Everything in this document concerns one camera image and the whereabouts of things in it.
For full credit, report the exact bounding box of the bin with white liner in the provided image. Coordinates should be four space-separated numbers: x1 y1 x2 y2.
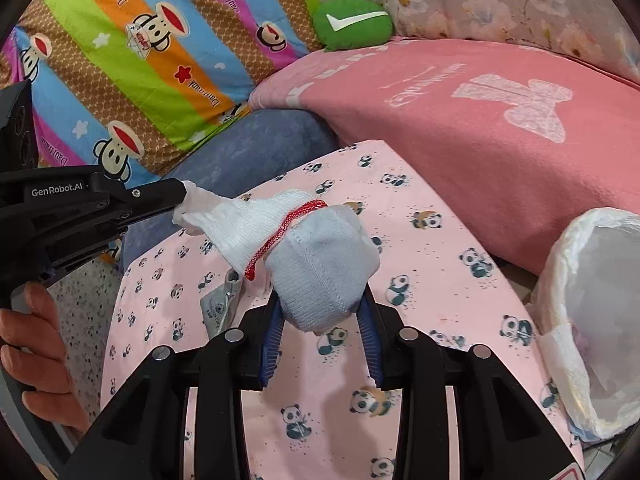
528 208 639 442

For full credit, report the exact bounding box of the grey sock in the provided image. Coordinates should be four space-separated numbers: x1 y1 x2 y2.
200 269 243 339

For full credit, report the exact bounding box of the white sock red trim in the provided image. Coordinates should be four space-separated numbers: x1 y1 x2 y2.
172 181 326 281

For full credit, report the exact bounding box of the person's left hand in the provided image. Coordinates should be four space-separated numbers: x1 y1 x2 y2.
1 282 89 437

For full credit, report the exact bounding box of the colourful monkey print quilt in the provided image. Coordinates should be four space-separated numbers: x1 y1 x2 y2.
1 0 320 185

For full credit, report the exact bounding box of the pink panda print sheet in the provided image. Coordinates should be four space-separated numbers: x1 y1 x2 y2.
101 141 582 479

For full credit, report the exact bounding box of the blue velvet cushion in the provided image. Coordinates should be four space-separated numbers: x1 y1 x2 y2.
117 108 342 273

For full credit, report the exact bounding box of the pink blanket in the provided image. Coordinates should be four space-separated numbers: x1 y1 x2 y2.
250 39 639 272

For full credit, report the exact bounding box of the green checkmark cushion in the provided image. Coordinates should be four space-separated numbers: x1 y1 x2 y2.
312 0 394 51

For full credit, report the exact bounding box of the grey floral quilt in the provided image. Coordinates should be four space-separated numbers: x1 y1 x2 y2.
299 0 640 86

